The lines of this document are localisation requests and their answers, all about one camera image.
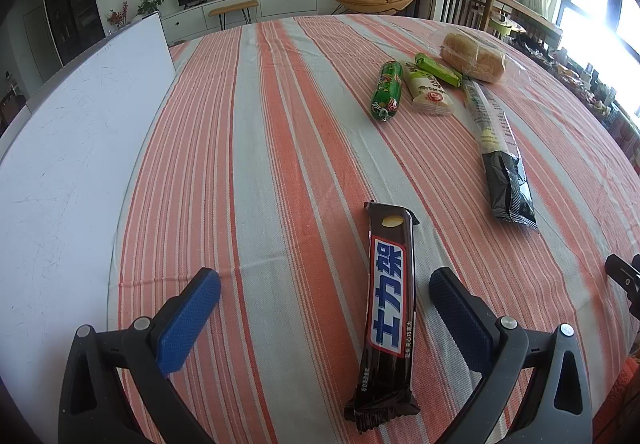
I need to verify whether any bread loaf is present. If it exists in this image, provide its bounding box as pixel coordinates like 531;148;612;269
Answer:
432;26;526;85

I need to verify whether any light green snack packet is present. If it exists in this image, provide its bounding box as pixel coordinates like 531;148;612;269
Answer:
415;52;463;88

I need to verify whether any red flower arrangement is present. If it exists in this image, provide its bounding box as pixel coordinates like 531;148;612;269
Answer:
107;1;130;29

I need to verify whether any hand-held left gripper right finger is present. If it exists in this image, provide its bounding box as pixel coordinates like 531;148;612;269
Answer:
429;266;594;444

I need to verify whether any white board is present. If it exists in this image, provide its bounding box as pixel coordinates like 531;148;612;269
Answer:
0;11;177;405

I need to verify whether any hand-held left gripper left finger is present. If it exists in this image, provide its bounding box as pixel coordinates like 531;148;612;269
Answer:
57;267;223;444

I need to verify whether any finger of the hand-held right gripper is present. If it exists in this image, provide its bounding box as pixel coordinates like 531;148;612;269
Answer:
604;251;640;320

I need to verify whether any long black and clear packet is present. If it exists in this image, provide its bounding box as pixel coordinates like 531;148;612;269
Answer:
460;76;538;231

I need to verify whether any wooden side table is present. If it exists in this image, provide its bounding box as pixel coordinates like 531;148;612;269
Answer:
492;0;563;50

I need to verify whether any brown chocolate bar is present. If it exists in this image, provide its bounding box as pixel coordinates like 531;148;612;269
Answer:
344;201;421;435

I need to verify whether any orange shaggy seat cushion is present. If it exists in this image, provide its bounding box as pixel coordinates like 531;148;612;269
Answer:
607;356;640;444

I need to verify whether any cream snack packet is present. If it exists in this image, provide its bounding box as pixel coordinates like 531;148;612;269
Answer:
402;62;455;117

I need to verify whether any window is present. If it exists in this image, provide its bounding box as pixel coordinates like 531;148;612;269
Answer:
555;0;640;120

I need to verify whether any pile of assorted clutter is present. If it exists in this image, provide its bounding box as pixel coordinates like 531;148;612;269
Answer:
520;31;640;135

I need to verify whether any orange grey striped tablecloth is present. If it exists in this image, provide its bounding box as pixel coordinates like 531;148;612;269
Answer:
107;14;633;444

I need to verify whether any wooden stool with hairpin legs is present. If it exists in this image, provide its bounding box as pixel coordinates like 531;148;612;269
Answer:
208;0;260;31

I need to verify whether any green sausage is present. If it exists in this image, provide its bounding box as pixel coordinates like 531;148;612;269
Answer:
370;61;404;121

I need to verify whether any white television cabinet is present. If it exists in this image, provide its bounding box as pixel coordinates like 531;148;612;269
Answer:
160;0;319;45

